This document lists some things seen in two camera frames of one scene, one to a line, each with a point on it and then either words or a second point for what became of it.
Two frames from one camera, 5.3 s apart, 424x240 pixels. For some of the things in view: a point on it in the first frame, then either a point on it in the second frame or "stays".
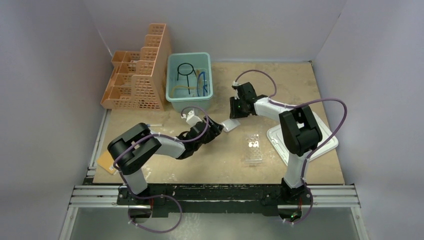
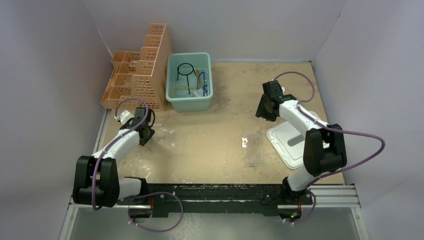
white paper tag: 230,124 -> 199,92
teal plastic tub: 189,81 stays
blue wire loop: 204,85 stays
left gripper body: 213,132 -> 150,132
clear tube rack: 253,153 stays
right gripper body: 237,109 -> 263,110
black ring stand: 178,72 stays
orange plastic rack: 139,80 stays
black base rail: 216,199 stays
